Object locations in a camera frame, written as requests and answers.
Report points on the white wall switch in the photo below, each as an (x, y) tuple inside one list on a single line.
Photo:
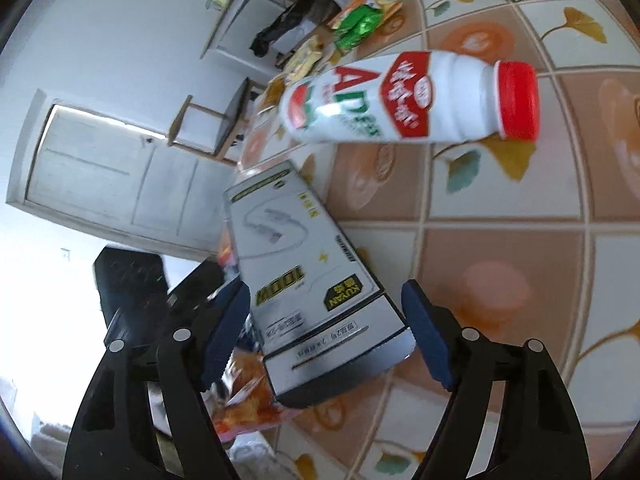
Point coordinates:
[(65, 254)]

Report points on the dark cloth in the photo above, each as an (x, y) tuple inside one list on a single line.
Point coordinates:
[(285, 30)]

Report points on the yellow snack packet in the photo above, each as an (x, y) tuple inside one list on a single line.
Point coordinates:
[(307, 57)]

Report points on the ginkgo leaf print tablecloth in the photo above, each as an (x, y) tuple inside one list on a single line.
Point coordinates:
[(500, 260)]

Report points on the green foil snack packet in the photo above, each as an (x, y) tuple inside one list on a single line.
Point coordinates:
[(360, 25)]

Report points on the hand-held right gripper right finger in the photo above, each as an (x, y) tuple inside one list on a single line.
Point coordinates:
[(430, 335)]

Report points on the white cardboard product box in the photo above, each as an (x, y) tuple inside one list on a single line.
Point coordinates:
[(300, 280)]

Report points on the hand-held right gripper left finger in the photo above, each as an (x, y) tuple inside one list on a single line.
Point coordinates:
[(225, 330)]

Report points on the wooden chair dark seat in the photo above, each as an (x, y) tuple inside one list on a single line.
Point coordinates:
[(232, 110)]

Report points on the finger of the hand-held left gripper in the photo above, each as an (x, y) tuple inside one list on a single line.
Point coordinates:
[(197, 287)]

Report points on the white panel door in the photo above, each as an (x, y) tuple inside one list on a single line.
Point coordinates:
[(100, 175)]

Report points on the gold snack packet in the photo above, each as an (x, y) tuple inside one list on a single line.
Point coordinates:
[(274, 91)]

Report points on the white milk bottle red cap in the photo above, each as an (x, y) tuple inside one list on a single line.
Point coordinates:
[(400, 100)]

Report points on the white side table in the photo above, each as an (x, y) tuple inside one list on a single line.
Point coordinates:
[(235, 10)]

